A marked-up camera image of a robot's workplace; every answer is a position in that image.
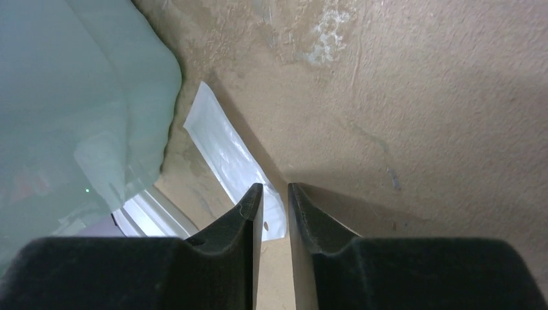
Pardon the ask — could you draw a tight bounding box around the teal plastic bin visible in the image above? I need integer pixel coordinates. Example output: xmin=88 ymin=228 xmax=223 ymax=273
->
xmin=1 ymin=1 xmax=182 ymax=270

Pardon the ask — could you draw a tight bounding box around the white plastic bin lid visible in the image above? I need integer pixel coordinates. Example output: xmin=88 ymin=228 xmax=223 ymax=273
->
xmin=112 ymin=186 xmax=198 ymax=239

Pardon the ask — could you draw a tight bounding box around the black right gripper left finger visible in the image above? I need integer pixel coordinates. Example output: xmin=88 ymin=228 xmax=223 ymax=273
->
xmin=1 ymin=183 xmax=263 ymax=309

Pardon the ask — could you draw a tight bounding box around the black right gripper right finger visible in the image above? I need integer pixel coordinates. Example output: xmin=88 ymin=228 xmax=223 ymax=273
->
xmin=288 ymin=183 xmax=547 ymax=309

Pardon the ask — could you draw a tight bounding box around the white plastic pouch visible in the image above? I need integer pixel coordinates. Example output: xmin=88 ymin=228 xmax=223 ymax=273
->
xmin=184 ymin=81 xmax=288 ymax=241

